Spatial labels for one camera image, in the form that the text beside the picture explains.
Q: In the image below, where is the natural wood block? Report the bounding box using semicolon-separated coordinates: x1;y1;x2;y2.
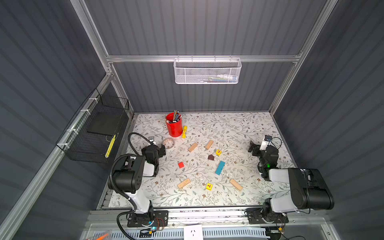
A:
230;179;243;191
205;140;214;150
188;143;198;153
177;178;191;189

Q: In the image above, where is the teal rectangular block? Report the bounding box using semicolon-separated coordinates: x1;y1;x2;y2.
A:
215;161;226;176

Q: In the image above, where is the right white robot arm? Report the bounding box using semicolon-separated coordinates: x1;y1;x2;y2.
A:
248;136;335;223

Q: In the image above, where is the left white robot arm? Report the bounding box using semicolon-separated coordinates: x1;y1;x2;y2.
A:
108;145;166;219

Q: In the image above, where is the clear tape roll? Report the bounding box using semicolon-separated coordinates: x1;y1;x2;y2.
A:
162;138;175;149

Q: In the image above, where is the red pen cup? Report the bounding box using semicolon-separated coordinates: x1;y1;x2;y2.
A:
166;112;183;138

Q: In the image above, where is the yellow marker in basket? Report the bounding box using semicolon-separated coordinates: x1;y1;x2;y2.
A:
105;135;116;159

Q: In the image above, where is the yellow marker on table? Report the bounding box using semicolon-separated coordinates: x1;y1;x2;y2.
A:
182;126;188;139

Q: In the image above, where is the black foam pad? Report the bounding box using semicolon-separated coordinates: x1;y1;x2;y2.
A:
87;113;122;137

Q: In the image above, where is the yellow cube red letter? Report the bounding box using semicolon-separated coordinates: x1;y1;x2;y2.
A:
206;183;213;191

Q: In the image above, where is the white power outlet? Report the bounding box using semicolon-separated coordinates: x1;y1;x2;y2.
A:
184;225;204;240

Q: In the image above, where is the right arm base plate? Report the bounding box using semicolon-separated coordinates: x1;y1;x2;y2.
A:
245;208;289;224

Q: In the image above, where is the black wire wall basket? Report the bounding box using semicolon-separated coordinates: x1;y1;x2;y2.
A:
57;90;130;163

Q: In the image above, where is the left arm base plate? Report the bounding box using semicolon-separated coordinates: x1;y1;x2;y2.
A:
127;211;169;228

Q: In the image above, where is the white wire mesh basket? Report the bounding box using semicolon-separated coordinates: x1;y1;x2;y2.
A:
173;58;242;85

